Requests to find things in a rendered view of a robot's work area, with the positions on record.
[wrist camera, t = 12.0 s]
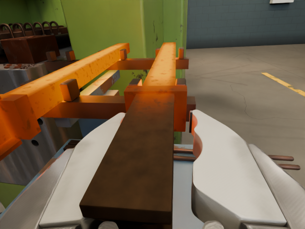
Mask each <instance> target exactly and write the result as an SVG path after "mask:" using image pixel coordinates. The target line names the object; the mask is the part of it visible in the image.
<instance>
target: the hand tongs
mask: <svg viewBox="0 0 305 229"><path fill-rule="evenodd" d="M79 142H80V140H70V141H69V142H68V144H67V145H66V146H65V147H64V148H63V149H64V151H65V150H66V149H73V148H74V147H75V146H76V145H77V144H78V143H79ZM174 152H176V153H188V154H193V149H181V148H174ZM268 156H269V157H270V158H271V159H273V160H283V161H294V157H292V156H282V155H269V154H268ZM196 159H197V158H196V157H191V156H179V155H173V160H182V161H193V162H194V161H195V160H196ZM278 165H279V166H280V167H281V168H282V169H290V170H300V169H301V167H300V166H299V165H294V164H278Z"/></svg>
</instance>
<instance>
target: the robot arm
mask: <svg viewBox="0 0 305 229"><path fill-rule="evenodd" d="M125 114H126V113H118V114H117V115H115V116H114V117H112V118H111V119H109V120H108V121H106V122H105V123H103V124H102V125H100V126H99V127H97V128H95V129H94V130H93V131H91V132H90V133H89V134H88V135H86V136H85V137H84V138H83V139H82V140H81V141H80V142H79V143H78V144H77V145H76V146H75V147H74V148H73V149H66V150H65V151H64V152H63V153H62V154H61V155H60V156H59V157H58V158H57V159H56V160H55V161H54V162H53V163H52V164H51V165H50V166H49V167H48V168H47V169H46V170H45V171H44V172H43V173H42V174H41V175H40V176H39V177H38V178H37V179H36V180H35V181H34V182H33V183H32V184H31V185H30V186H29V187H28V188H27V189H26V190H25V191H24V192H23V193H22V194H21V195H20V196H19V197H18V199H17V200H16V201H15V202H14V203H13V204H12V205H11V206H10V207H9V208H8V210H7V211H6V212H5V213H4V215H3V216H2V217H1V218H0V229H119V228H118V226H117V224H116V223H115V222H112V221H105V222H103V221H100V220H97V219H93V218H85V217H83V215H82V213H81V210H80V207H79V203H80V201H81V199H82V197H83V195H84V193H85V192H86V190H87V188H88V186H89V184H90V182H91V180H92V178H93V176H94V174H95V172H96V170H97V168H98V167H99V165H100V163H101V161H102V159H103V157H104V155H105V153H106V151H107V149H108V147H109V145H110V144H111V142H112V140H113V138H114V136H115V134H116V132H117V130H118V128H119V126H120V124H121V122H122V120H123V119H124V117H125ZM189 132H190V133H192V135H193V136H194V141H193V154H194V155H195V157H196V158H197V159H196V160H195V161H194V163H193V170H192V190H191V209H192V212H193V214H194V215H195V216H196V217H197V218H198V219H200V220H201V221H202V222H203V223H204V225H203V228H202V229H305V188H304V187H303V186H302V185H301V184H299V183H298V182H297V181H296V180H295V179H294V178H293V177H292V176H290V175H289V174H288V173H287V172H286V171H285V170H284V169H282V168H281V167H280V166H279V165H278V164H277V163H276V162H275V161H274V160H273V159H271V158H270V157H269V156H268V155H267V154H266V153H265V152H263V151H262V150H261V149H260V148H259V147H258V146H257V145H256V144H248V143H247V142H246V141H245V140H244V139H242V138H241V137H240V136H239V135H238V134H237V133H235V132H234V131H233V130H231V129H230V128H228V127H227V126H225V125H224V124H222V123H220V122H219V121H217V120H215V119H213V118H212V117H210V116H208V115H206V114H205V113H203V112H201V111H199V110H193V111H192V110H190V115H189Z"/></svg>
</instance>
